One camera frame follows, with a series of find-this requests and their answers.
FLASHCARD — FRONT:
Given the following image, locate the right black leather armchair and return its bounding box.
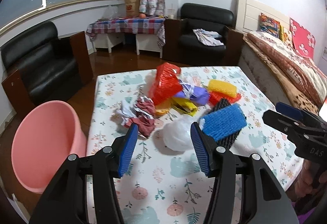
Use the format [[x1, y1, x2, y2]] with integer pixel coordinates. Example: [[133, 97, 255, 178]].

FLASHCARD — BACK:
[[162, 3, 243, 66]]

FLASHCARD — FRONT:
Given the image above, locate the plastic drink cup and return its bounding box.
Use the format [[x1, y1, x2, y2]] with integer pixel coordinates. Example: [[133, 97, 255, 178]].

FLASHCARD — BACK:
[[167, 4, 175, 19]]

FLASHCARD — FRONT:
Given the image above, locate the cloth on armchair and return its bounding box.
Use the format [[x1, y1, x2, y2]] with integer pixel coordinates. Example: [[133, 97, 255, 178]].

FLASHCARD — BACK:
[[193, 29, 223, 47]]

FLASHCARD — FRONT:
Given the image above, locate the red floral pillow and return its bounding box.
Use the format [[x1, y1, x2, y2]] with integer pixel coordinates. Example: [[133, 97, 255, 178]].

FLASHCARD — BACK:
[[290, 18, 316, 59]]

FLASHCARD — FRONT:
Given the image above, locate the checkered tablecloth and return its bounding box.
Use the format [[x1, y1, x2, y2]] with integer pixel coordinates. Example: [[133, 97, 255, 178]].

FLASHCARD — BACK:
[[86, 17, 166, 48]]

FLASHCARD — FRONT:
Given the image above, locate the white plastic bag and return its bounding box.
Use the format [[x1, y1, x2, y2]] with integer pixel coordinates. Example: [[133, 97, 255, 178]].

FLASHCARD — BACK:
[[162, 115, 195, 152]]

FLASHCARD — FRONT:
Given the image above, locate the right hand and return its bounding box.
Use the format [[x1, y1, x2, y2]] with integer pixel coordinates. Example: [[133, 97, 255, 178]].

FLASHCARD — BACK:
[[289, 160, 314, 201]]

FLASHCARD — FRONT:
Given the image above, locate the red foam fruit net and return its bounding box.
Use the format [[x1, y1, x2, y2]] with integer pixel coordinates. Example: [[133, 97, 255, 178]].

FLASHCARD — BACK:
[[209, 91, 242, 106]]

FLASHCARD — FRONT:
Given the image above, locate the white low side table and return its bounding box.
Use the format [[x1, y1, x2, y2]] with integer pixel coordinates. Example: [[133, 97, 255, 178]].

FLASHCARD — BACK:
[[91, 33, 162, 58]]

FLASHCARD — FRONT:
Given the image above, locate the yellow floral pillow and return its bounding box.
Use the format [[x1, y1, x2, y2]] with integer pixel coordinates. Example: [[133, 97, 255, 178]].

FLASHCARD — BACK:
[[279, 26, 294, 49]]

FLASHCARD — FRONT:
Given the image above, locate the clear plastic bag on table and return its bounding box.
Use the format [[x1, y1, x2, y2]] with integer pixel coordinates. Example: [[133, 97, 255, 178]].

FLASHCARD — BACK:
[[102, 5, 119, 20]]

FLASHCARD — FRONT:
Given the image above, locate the yellow foam fruit net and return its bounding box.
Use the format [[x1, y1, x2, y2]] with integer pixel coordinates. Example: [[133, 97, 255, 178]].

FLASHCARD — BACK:
[[207, 80, 237, 98]]

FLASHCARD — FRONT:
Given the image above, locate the orange plastic bag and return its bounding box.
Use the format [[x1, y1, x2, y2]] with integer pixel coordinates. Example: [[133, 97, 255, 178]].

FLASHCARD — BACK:
[[155, 98, 172, 117]]

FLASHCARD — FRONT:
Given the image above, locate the black leather armchair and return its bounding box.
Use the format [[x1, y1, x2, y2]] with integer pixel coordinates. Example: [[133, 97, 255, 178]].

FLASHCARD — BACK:
[[1, 21, 93, 118], [162, 3, 243, 66]]

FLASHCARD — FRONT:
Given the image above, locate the red white crumpled paper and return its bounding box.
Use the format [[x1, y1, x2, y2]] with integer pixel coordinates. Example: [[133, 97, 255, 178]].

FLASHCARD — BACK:
[[116, 96, 155, 138]]

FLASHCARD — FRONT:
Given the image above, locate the red mesh plastic bag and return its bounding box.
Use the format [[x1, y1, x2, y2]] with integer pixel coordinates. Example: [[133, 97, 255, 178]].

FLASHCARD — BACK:
[[149, 62, 182, 106]]

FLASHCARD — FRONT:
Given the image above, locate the left black leather armchair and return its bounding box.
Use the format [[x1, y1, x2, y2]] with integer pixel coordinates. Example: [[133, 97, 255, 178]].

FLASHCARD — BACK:
[[1, 21, 93, 118]]

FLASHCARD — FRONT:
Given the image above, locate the yellow plastic wrapper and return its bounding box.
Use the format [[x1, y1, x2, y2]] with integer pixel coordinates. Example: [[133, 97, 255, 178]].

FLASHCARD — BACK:
[[172, 97, 198, 116]]

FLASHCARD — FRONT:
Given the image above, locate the white wooden headboard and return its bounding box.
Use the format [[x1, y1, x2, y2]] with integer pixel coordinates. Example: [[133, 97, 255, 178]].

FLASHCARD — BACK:
[[236, 0, 290, 33]]

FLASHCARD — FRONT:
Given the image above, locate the pink plastic trash bucket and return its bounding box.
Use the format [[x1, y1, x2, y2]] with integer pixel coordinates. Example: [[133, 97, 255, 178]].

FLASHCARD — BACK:
[[11, 101, 87, 194]]

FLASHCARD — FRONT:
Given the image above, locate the colourful striped pillow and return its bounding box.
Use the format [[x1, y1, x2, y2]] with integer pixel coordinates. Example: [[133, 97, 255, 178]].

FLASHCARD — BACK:
[[259, 13, 280, 38]]

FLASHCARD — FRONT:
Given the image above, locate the blue foam fruit net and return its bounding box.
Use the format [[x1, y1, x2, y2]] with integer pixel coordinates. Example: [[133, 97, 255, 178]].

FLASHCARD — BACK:
[[199, 104, 247, 141]]

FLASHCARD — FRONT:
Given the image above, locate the orange fruit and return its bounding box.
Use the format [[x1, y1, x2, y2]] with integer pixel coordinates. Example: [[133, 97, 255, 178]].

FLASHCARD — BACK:
[[139, 13, 146, 19]]

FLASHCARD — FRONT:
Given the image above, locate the brown paper shopping bag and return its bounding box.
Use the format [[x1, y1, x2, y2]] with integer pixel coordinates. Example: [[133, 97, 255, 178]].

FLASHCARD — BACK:
[[125, 0, 140, 18]]

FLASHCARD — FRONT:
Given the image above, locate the floral bear tablecloth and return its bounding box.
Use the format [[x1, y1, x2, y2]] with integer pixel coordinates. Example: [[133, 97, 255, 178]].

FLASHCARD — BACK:
[[86, 66, 303, 223]]

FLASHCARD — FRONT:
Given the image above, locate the bed with patterned blankets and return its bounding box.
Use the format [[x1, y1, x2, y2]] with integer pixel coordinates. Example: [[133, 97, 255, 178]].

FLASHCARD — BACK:
[[238, 31, 326, 115]]

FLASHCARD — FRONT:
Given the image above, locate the black foam fruit net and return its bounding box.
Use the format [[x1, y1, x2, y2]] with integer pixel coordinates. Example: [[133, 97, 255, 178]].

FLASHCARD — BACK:
[[209, 98, 241, 150]]

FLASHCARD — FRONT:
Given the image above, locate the purple plastic bag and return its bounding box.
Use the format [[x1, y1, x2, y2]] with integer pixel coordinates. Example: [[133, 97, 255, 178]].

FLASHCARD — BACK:
[[173, 80, 210, 106]]

